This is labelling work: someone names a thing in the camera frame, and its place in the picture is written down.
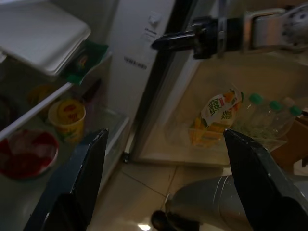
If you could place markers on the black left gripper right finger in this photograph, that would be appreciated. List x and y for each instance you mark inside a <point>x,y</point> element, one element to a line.
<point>260,187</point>

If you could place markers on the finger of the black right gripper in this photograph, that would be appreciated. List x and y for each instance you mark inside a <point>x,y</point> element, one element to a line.
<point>179,36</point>
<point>173,45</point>

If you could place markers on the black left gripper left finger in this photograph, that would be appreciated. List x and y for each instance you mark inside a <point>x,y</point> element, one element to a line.
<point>79,187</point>

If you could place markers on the clear container white lid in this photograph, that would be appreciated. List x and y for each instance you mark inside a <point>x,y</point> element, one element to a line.
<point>41,36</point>

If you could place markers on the open fridge door white inside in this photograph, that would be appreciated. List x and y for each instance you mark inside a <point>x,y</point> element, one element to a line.
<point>183,79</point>

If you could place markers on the grey steel fridge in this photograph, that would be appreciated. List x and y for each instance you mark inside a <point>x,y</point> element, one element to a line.
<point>134,29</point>

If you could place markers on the silver left robot leg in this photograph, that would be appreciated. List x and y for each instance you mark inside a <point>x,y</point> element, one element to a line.
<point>204,199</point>

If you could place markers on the red bowl plastic wrap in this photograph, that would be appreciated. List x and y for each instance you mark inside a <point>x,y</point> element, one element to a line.
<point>26,163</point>

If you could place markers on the brown wooden cabinet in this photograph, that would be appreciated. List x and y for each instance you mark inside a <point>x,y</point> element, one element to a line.
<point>300,144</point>

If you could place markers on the yellow paper cup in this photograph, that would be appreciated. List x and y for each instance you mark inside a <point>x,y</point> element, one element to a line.
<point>69,125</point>

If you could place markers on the orange juice carton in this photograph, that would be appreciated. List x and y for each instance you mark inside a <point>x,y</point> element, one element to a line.
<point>216,113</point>

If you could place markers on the clear bottle green cap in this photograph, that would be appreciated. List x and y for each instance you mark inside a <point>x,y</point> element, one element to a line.
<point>295,110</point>
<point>275,105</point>
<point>255,98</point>

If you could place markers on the green snack packet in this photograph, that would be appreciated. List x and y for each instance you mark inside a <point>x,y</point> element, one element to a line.
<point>91,57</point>

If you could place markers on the yellow food item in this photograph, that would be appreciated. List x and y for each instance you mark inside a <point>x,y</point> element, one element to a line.
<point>41,93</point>

